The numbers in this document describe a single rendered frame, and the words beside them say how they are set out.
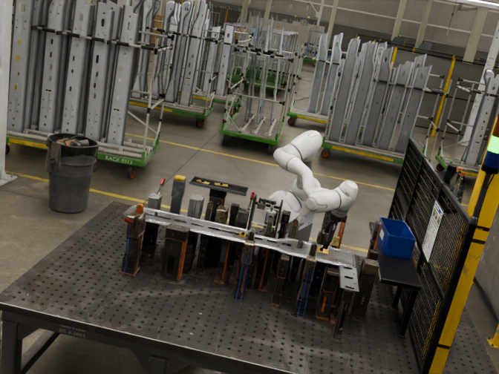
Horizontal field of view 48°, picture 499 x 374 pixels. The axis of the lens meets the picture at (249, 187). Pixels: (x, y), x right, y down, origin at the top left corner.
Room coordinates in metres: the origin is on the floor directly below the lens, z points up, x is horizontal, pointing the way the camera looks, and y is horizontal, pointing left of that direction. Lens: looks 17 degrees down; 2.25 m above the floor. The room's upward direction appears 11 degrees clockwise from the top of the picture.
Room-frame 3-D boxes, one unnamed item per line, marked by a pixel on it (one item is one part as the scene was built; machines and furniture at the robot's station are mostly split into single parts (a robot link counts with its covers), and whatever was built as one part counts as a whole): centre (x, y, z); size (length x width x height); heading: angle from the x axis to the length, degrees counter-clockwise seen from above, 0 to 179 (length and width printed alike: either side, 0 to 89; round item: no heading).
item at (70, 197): (5.34, 1.81, 0.36); 0.54 x 0.50 x 0.73; 175
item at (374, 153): (9.99, -2.09, 0.88); 1.91 x 1.00 x 1.76; 82
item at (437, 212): (2.86, -1.02, 1.30); 0.23 x 0.02 x 0.31; 175
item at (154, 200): (3.26, 0.56, 0.88); 0.11 x 0.10 x 0.36; 175
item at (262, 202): (3.24, -0.13, 0.94); 0.18 x 0.13 x 0.49; 85
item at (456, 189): (2.95, -1.12, 1.53); 0.06 x 0.06 x 0.20
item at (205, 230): (3.04, 0.01, 1.00); 1.38 x 0.22 x 0.02; 85
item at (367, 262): (2.85, -0.74, 0.88); 0.08 x 0.08 x 0.36; 85
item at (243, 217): (3.24, 0.00, 0.89); 0.13 x 0.11 x 0.38; 175
